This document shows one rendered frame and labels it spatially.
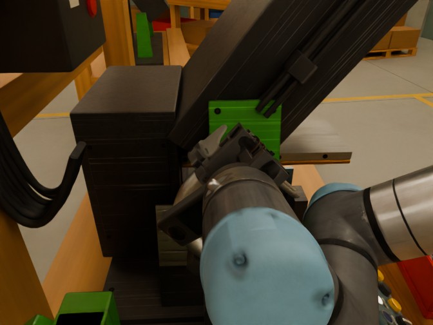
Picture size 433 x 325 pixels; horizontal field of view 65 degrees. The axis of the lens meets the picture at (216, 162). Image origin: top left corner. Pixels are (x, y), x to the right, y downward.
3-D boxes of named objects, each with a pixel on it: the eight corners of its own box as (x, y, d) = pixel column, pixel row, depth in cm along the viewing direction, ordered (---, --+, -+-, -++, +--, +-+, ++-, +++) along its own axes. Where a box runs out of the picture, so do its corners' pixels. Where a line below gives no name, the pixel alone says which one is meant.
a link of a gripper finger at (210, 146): (226, 122, 52) (243, 144, 44) (200, 149, 53) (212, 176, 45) (212, 109, 51) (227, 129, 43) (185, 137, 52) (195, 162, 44)
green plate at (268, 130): (268, 204, 66) (271, 95, 61) (277, 223, 58) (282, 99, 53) (209, 206, 66) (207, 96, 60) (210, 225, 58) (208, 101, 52)
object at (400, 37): (384, 46, 672) (394, 5, 634) (415, 55, 606) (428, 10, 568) (331, 50, 643) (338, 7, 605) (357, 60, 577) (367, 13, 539)
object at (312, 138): (324, 131, 83) (326, 119, 82) (349, 164, 70) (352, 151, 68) (165, 134, 82) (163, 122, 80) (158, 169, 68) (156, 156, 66)
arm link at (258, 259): (257, 396, 20) (169, 294, 18) (238, 282, 30) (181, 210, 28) (375, 327, 19) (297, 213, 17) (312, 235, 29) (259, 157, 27)
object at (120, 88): (189, 180, 101) (183, 64, 83) (186, 256, 75) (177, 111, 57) (127, 181, 100) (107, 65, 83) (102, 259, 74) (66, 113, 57)
